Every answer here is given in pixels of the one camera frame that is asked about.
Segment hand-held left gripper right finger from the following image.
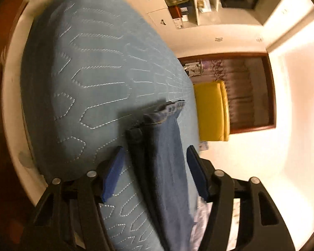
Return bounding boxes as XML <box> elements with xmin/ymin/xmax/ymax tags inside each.
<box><xmin>186</xmin><ymin>145</ymin><xmax>296</xmax><ymax>251</ymax></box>

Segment lace curtain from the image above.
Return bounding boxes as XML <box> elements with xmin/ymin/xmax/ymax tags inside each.
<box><xmin>201</xmin><ymin>59</ymin><xmax>268</xmax><ymax>131</ymax></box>

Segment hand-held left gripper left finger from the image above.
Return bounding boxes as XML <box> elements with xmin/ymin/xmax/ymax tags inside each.
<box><xmin>21</xmin><ymin>146</ymin><xmax>126</xmax><ymax>251</ymax></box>

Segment long white box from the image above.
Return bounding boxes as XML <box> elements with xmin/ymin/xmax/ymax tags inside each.
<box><xmin>196</xmin><ymin>0</ymin><xmax>221</xmax><ymax>14</ymax></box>

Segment blue box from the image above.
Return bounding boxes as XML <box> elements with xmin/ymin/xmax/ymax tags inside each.
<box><xmin>180</xmin><ymin>4</ymin><xmax>197</xmax><ymax>16</ymax></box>

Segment grey star-print duvet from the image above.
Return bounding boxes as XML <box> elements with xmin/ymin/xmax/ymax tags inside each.
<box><xmin>190</xmin><ymin>197</ymin><xmax>241</xmax><ymax>251</ymax></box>

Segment blue denim pants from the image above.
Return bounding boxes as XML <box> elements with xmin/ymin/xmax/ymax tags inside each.
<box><xmin>126</xmin><ymin>100</ymin><xmax>195</xmax><ymax>251</ymax></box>

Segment yellow chair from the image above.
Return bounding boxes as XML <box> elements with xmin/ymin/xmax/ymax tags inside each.
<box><xmin>193</xmin><ymin>81</ymin><xmax>230</xmax><ymax>142</ymax></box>

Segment white ornate vanity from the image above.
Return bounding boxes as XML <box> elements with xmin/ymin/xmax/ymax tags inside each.
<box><xmin>184</xmin><ymin>60</ymin><xmax>202</xmax><ymax>77</ymax></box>

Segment bed with blue quilted cover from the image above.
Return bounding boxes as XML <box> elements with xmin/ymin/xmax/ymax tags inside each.
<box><xmin>1</xmin><ymin>0</ymin><xmax>202</xmax><ymax>251</ymax></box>

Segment white wall cabinet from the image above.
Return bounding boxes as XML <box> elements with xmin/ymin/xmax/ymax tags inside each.
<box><xmin>21</xmin><ymin>0</ymin><xmax>314</xmax><ymax>56</ymax></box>

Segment wooden door frame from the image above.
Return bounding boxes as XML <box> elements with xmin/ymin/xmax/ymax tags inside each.
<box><xmin>178</xmin><ymin>53</ymin><xmax>277</xmax><ymax>134</ymax></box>

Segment brown wooden box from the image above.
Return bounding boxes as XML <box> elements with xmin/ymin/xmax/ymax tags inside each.
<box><xmin>169</xmin><ymin>5</ymin><xmax>184</xmax><ymax>19</ymax></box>

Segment small white box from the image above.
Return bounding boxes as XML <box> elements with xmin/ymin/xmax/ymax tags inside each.
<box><xmin>173</xmin><ymin>15</ymin><xmax>198</xmax><ymax>30</ymax></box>

